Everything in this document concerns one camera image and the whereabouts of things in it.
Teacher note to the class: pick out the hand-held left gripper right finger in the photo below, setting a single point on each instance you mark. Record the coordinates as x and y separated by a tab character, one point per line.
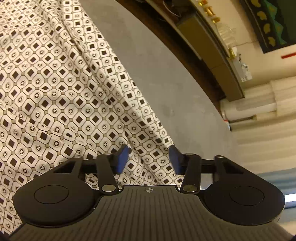
175	160

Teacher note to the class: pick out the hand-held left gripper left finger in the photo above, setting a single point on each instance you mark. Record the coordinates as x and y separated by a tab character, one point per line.
121	160

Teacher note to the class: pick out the white black patterned garment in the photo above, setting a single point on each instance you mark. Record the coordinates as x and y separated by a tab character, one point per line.
57	92

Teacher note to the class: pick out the white standing air conditioner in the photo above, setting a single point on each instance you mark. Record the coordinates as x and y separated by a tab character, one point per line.
245	109

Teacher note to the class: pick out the white curtain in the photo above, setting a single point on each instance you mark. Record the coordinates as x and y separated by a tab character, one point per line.
266	143

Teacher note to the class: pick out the grey tray with small items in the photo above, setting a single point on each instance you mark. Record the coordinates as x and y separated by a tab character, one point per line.
244	70

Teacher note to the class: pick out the long grey brown sideboard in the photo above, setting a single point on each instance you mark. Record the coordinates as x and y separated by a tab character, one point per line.
208	46

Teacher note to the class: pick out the golden tissue box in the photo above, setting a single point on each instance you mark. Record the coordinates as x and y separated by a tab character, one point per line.
232	53

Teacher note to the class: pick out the group of clear glasses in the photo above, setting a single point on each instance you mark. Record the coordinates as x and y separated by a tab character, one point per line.
227	34

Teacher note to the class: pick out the small golden cup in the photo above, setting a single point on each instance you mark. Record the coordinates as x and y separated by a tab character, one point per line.
216	19
203	2

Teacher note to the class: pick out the golden bowl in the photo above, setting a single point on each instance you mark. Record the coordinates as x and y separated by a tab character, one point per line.
210	10

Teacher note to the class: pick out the red hanging ornament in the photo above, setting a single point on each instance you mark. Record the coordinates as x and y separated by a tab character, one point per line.
289	55

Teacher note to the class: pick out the dark wall tapestry yellow shapes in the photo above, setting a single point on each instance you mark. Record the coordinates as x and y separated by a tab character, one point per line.
275	25

